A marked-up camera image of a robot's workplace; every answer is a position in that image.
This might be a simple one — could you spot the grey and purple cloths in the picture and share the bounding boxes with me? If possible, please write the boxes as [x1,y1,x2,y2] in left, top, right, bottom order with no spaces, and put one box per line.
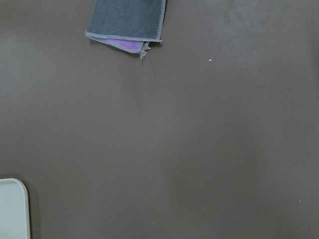
[85,0,166,57]

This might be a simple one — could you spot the cream rabbit serving tray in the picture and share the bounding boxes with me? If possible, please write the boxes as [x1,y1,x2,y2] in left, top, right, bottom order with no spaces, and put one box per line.
[0,178,31,239]

